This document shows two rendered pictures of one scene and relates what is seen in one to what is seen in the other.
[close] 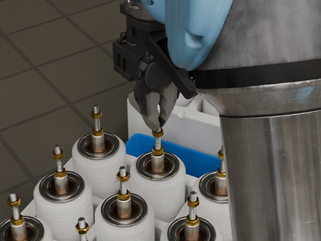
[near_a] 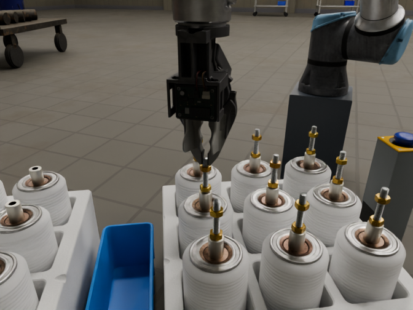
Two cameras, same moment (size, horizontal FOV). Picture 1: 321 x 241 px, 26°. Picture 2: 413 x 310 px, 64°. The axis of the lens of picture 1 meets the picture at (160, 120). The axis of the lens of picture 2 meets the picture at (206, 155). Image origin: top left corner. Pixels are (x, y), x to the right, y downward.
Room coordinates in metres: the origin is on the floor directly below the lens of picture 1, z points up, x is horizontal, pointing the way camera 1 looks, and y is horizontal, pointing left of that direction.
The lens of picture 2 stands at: (1.16, 0.40, 0.59)
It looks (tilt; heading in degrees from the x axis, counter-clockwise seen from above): 26 degrees down; 236
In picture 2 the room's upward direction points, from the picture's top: straight up
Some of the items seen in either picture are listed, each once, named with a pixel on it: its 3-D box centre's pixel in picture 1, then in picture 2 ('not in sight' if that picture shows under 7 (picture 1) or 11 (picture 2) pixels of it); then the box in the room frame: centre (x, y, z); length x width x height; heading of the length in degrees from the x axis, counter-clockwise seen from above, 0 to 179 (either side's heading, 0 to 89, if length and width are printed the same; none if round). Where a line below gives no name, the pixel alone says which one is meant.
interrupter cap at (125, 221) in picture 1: (124, 210); (271, 200); (0.78, 0.06, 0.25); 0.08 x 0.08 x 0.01
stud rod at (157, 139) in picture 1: (157, 141); (205, 178); (0.89, 0.00, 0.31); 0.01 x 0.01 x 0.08
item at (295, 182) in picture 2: not in sight; (302, 201); (0.63, 0.01, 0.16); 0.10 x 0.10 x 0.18
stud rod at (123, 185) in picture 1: (123, 186); (274, 174); (0.78, 0.06, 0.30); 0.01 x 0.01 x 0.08
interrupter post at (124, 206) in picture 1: (123, 204); (271, 194); (0.78, 0.06, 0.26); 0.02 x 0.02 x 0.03
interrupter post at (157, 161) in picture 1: (157, 159); (205, 198); (0.89, 0.00, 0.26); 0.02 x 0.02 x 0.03
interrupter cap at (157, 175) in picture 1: (157, 165); (205, 205); (0.89, 0.00, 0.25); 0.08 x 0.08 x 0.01
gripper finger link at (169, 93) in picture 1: (158, 96); (190, 141); (0.92, 0.00, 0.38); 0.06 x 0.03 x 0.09; 42
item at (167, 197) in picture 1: (157, 203); (205, 246); (0.89, 0.00, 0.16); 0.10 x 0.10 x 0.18
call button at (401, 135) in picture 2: not in sight; (404, 139); (0.49, 0.12, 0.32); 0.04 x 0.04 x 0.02
